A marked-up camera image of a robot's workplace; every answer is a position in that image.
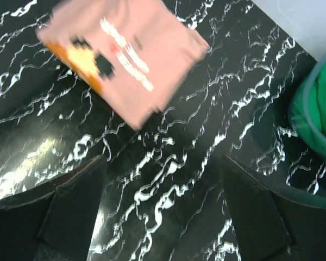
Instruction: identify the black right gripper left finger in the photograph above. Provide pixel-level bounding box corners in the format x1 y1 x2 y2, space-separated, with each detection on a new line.
0 156 107 260

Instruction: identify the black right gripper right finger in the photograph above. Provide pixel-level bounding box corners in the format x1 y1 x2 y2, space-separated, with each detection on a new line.
220 156 326 260

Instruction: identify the dusty pink t shirt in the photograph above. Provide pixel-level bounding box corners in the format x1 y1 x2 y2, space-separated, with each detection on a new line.
36 0 209 130

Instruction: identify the green t shirt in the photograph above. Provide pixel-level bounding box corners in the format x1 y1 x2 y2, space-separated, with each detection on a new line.
290 58 326 153

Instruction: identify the blue plastic laundry basket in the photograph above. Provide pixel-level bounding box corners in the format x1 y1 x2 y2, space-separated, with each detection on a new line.
289 52 326 162

